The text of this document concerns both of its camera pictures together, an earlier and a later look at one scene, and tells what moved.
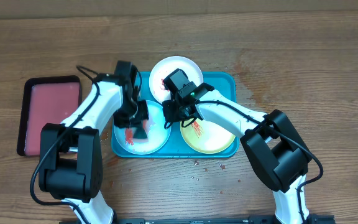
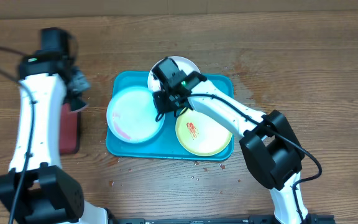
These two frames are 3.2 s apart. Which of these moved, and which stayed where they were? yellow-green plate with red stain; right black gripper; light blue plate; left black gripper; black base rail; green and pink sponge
Moved: green and pink sponge; light blue plate; left black gripper; right black gripper
Stayed: yellow-green plate with red stain; black base rail
